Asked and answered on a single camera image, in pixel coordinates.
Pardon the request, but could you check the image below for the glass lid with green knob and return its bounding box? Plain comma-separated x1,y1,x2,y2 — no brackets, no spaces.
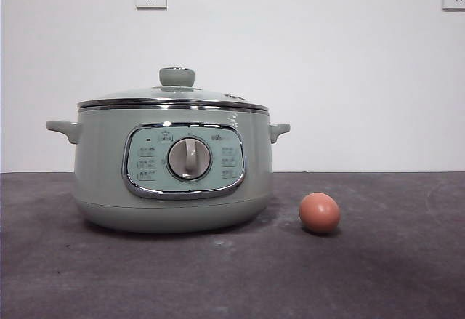
76,66,270,111

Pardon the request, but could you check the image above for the sage green electric cooking pot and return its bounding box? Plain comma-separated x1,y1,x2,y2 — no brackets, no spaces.
46,105,291,234

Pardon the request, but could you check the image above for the brown egg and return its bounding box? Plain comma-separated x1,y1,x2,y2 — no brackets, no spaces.
299,192,341,235

